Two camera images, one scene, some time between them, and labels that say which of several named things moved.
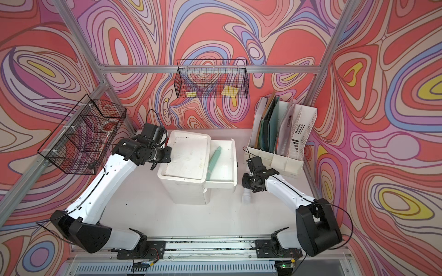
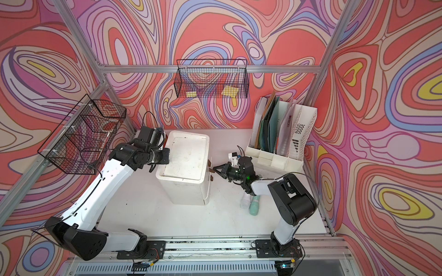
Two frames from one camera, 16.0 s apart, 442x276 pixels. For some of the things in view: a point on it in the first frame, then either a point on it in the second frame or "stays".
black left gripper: x=167 y=157 stays
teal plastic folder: x=269 y=133 stays
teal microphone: x=212 y=162 to x=254 y=205
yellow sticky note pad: x=230 y=91 stays
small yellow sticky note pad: x=191 y=94 stays
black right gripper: x=245 y=183 to x=224 y=173
